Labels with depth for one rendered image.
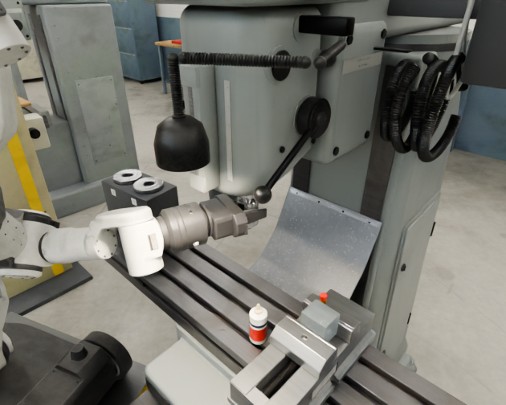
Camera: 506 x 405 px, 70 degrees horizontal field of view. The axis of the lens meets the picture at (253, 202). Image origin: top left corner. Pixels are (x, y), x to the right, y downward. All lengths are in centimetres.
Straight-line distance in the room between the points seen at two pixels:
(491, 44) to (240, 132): 40
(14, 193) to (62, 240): 164
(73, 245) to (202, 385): 46
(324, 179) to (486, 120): 390
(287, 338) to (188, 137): 48
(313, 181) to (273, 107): 56
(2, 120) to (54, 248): 27
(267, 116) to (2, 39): 36
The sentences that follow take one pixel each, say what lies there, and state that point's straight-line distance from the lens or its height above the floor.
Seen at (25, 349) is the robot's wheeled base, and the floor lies 57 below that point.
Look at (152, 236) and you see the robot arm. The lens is 69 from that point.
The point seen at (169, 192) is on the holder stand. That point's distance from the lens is 113.
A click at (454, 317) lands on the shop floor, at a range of 252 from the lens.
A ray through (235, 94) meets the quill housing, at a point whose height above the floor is 151.
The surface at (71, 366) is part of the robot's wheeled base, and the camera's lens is 140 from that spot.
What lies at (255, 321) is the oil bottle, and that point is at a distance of 84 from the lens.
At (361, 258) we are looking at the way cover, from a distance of 108.
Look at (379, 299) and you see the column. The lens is 124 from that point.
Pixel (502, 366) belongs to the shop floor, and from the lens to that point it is 239.
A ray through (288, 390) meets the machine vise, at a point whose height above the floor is 101.
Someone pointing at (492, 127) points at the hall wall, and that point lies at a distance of 490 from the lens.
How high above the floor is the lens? 165
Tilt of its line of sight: 30 degrees down
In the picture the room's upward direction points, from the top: straight up
